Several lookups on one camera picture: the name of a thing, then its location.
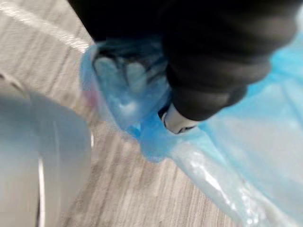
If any blue plastic trash bag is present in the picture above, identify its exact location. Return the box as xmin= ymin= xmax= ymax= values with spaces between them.
xmin=79 ymin=30 xmax=303 ymax=227

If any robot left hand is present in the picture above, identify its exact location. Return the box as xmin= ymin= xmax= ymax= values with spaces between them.
xmin=67 ymin=0 xmax=303 ymax=135

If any white round trash bin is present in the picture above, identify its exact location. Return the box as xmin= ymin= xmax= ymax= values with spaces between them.
xmin=0 ymin=73 xmax=94 ymax=227

